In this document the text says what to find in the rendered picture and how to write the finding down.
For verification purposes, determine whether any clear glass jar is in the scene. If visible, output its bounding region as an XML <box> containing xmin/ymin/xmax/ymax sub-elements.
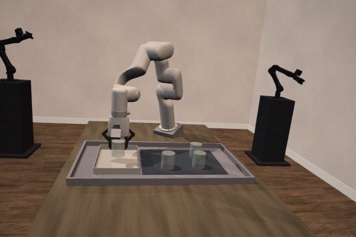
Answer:
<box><xmin>161</xmin><ymin>151</ymin><xmax>175</xmax><ymax>170</ymax></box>
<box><xmin>189</xmin><ymin>142</ymin><xmax>202</xmax><ymax>158</ymax></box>
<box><xmin>111</xmin><ymin>139</ymin><xmax>125</xmax><ymax>158</ymax></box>
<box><xmin>192</xmin><ymin>150</ymin><xmax>206</xmax><ymax>169</ymax></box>

